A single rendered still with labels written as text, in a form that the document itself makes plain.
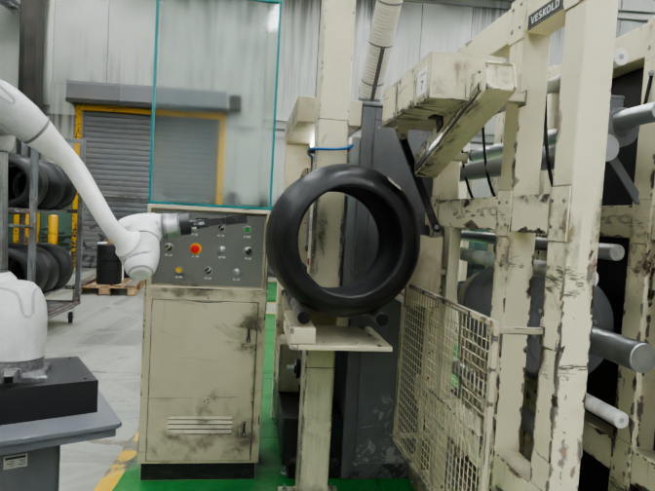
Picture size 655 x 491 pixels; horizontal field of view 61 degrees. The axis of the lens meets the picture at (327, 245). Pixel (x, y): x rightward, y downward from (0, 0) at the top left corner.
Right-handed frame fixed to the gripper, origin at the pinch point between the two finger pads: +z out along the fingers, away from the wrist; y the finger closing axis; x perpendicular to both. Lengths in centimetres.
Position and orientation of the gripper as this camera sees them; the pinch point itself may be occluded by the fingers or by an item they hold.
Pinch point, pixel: (237, 219)
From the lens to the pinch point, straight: 204.2
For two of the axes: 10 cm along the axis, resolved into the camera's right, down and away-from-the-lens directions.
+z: 9.9, -1.0, 1.4
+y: -1.5, -0.7, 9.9
